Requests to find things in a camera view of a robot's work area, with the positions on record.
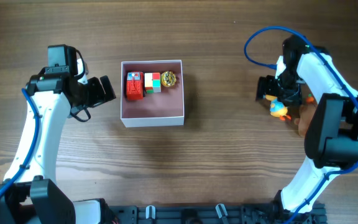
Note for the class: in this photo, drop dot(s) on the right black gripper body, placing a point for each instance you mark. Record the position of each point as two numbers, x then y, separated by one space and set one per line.
270 86

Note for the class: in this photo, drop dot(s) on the pink white box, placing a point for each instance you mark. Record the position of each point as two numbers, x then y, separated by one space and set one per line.
166 108

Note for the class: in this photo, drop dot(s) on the brown plush capybara toy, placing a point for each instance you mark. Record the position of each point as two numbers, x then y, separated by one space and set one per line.
306 112

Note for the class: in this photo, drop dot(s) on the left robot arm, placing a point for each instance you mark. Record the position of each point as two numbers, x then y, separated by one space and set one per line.
29 193

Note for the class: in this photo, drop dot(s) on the yellow round gear toy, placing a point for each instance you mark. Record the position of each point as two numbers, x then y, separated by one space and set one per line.
168 79

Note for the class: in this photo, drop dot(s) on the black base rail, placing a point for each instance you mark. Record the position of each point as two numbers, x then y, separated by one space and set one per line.
244 214

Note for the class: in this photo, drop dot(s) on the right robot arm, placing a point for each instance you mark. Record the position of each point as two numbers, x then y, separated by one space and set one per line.
305 73

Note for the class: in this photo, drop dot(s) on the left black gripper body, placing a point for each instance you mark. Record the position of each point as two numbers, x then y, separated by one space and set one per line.
92 94

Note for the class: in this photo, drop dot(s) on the yellow duck toy blue hat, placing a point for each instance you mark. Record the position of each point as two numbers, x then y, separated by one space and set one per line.
277 108

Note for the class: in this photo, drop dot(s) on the red toy truck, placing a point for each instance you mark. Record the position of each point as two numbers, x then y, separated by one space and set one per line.
135 86

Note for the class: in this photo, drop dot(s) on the colourful puzzle cube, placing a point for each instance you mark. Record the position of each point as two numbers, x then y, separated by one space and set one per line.
152 83

